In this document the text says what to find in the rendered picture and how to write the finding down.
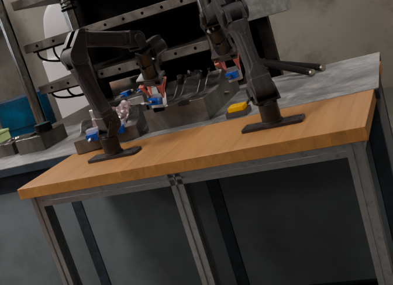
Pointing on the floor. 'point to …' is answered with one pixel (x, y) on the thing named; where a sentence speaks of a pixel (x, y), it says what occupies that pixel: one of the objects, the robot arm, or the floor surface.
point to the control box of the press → (266, 38)
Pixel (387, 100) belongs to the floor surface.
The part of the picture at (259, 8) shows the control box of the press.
